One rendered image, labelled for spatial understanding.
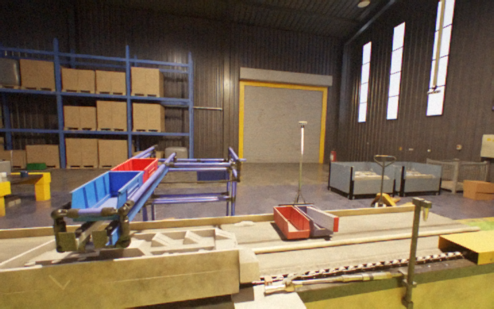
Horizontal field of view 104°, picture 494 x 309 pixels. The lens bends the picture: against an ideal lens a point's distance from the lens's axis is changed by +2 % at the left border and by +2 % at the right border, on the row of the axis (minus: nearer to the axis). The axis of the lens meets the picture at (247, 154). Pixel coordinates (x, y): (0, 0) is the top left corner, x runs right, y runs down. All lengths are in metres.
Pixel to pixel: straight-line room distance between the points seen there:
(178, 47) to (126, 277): 11.72
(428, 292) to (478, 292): 0.41
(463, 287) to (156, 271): 1.80
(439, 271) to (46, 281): 1.98
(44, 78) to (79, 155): 3.37
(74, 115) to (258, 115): 8.71
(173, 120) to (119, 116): 2.55
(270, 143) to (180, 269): 10.99
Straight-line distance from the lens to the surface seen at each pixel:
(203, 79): 11.63
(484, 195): 8.28
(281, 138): 11.97
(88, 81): 11.19
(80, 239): 0.95
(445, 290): 1.87
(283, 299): 1.11
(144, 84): 10.39
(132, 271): 1.07
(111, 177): 1.21
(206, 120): 11.27
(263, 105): 11.74
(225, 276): 1.05
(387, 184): 6.34
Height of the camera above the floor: 1.53
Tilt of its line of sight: 5 degrees down
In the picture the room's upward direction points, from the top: 1 degrees clockwise
